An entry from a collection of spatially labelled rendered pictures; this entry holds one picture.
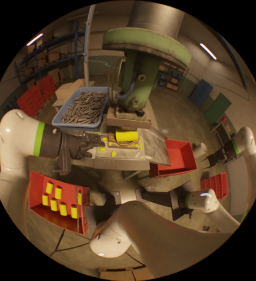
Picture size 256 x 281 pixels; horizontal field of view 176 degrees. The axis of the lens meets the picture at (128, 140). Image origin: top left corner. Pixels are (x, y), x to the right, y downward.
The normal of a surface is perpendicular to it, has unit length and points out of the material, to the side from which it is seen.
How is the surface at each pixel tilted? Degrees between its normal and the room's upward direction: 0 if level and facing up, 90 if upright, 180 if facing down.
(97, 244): 18
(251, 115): 90
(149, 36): 90
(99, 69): 90
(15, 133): 72
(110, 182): 0
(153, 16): 90
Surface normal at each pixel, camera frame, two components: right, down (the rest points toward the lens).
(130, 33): -0.43, 0.73
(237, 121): -0.99, -0.07
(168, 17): 0.24, 0.85
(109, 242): -0.05, -0.68
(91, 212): 0.16, -0.51
